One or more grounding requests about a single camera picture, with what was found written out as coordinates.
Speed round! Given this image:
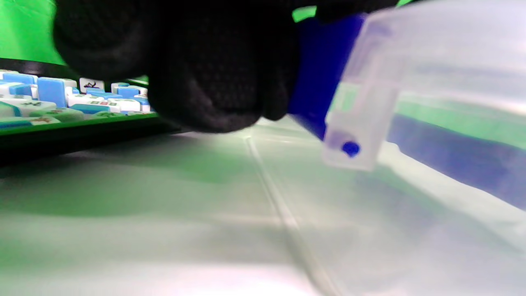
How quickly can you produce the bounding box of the green backdrop cloth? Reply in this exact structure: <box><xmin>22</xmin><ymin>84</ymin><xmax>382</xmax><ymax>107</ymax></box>
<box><xmin>0</xmin><ymin>0</ymin><xmax>68</xmax><ymax>66</ymax></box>

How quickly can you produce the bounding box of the person's left hand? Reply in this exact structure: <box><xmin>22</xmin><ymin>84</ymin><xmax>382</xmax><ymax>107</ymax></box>
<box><xmin>53</xmin><ymin>0</ymin><xmax>401</xmax><ymax>134</ymax></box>

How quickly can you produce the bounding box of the clear plastic lid with label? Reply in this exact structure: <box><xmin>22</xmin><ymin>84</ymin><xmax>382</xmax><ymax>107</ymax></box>
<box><xmin>349</xmin><ymin>0</ymin><xmax>526</xmax><ymax>111</ymax></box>

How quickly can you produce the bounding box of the clear box with blue clips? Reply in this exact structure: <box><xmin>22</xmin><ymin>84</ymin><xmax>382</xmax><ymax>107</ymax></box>
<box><xmin>245</xmin><ymin>12</ymin><xmax>526</xmax><ymax>296</ymax></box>

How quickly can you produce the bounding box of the black plastic tray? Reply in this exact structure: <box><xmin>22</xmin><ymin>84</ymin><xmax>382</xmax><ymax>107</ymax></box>
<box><xmin>0</xmin><ymin>58</ymin><xmax>187</xmax><ymax>167</ymax></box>

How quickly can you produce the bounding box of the pile of blue mahjong tiles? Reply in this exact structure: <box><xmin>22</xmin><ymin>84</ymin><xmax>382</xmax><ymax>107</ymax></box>
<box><xmin>0</xmin><ymin>69</ymin><xmax>157</xmax><ymax>130</ymax></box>

